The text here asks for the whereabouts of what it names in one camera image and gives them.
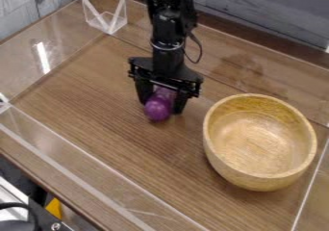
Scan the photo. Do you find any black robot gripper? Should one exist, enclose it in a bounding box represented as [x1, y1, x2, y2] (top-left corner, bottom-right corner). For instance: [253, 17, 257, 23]
[129, 41, 204, 115]

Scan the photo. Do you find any purple toy eggplant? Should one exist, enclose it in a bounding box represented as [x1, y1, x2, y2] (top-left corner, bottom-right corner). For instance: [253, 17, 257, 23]
[145, 88, 177, 121]

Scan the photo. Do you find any brown wooden bowl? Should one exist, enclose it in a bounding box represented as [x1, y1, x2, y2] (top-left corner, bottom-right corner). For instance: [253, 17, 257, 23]
[204, 93, 317, 192]

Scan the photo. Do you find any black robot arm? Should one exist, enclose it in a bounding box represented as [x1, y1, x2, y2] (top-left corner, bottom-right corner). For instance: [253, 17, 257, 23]
[129, 0, 204, 115]

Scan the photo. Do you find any clear acrylic table barrier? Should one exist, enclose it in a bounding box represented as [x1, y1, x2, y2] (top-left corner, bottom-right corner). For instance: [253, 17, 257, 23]
[0, 100, 209, 231]

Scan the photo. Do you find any clear acrylic corner bracket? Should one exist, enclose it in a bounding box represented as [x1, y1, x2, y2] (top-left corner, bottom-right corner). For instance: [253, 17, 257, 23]
[82, 0, 127, 35]

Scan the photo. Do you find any black cable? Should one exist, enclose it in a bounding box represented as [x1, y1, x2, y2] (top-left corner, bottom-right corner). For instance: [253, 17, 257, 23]
[0, 202, 41, 231]

